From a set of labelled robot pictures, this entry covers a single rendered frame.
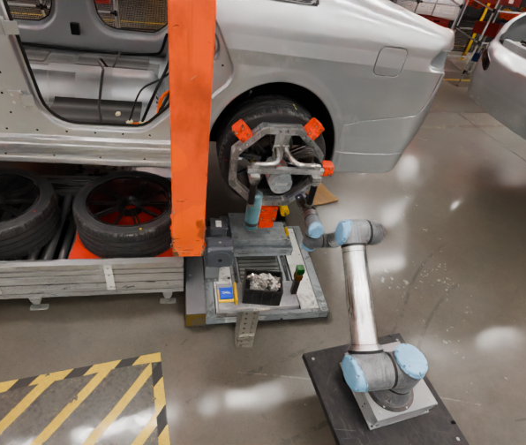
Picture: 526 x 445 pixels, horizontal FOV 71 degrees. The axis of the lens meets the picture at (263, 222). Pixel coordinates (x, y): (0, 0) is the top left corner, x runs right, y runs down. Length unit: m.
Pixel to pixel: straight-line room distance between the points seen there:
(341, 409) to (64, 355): 1.50
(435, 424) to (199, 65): 1.89
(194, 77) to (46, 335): 1.70
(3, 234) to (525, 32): 4.96
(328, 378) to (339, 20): 1.78
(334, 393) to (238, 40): 1.78
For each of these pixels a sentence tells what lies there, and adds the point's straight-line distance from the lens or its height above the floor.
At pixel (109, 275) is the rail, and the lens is 2.31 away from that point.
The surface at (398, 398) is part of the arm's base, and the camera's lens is 1.92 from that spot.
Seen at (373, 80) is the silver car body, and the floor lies 1.36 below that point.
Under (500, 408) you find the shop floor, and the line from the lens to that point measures 2.81.
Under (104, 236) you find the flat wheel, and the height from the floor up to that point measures 0.48.
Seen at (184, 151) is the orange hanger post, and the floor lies 1.18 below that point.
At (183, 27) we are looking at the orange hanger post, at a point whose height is 1.66.
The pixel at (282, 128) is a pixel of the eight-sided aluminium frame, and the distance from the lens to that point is 2.08.
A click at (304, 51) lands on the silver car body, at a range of 2.11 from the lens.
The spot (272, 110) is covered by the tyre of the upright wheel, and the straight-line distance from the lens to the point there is 2.13.
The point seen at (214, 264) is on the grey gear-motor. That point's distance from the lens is 2.36.
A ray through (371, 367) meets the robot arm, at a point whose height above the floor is 0.66.
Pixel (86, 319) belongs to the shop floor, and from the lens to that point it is 2.54.
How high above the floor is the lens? 2.03
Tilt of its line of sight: 41 degrees down
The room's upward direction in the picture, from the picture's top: 11 degrees clockwise
